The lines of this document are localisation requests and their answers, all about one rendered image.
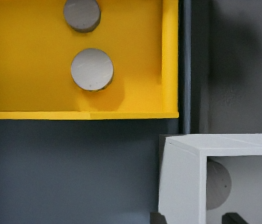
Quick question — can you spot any grey bin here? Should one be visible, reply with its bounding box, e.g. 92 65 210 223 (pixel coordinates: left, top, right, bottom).
158 134 262 224

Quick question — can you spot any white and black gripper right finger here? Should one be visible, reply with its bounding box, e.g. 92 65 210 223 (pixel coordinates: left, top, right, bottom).
221 212 249 224

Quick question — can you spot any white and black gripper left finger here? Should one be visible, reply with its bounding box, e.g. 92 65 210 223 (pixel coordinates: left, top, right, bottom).
150 212 167 224

